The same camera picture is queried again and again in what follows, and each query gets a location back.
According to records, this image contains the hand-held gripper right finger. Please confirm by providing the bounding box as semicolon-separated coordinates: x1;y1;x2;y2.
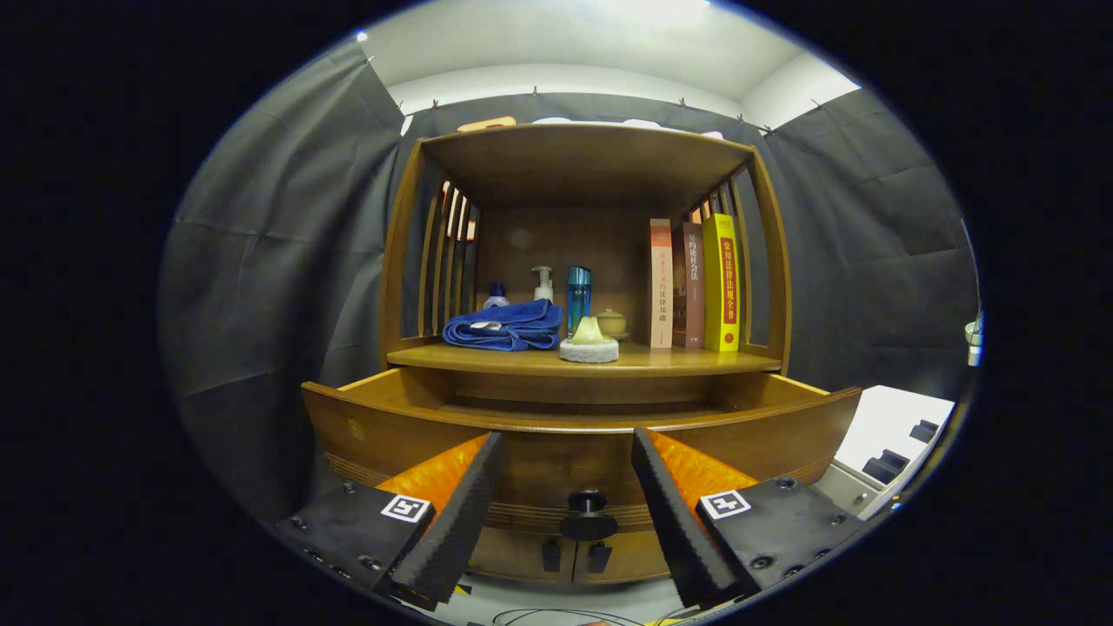
632;426;870;609

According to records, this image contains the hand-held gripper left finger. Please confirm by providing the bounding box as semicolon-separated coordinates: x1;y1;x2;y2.
270;432;505;611

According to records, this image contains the wooden drawer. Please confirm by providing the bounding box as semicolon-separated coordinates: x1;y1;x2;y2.
301;367;863;533

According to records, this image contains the green-handled white scrub brush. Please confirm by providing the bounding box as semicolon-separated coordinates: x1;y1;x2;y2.
559;316;620;364

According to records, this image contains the wooden cabinet door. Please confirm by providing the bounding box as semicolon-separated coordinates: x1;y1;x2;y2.
470;526;575;583
574;529;670;583

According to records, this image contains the wooden countertop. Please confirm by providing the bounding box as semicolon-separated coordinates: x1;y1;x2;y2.
387;339;783;377

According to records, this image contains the white side cabinet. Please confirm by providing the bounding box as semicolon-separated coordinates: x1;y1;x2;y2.
822;385;956;521

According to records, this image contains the wooden cabinet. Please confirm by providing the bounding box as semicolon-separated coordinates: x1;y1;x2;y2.
380;122;794;585

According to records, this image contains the blue folded towel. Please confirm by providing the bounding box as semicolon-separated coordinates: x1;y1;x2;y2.
443;298;564;352

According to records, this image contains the brown book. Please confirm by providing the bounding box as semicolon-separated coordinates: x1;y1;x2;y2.
672;222;706;350

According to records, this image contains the orange and white book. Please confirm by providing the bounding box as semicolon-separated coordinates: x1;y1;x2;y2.
649;218;675;350

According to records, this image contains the yellow book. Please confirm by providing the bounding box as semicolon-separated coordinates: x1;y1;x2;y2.
702;213;742;353

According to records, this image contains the tall blue glass bottle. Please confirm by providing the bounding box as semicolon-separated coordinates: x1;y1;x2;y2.
566;265;593;336

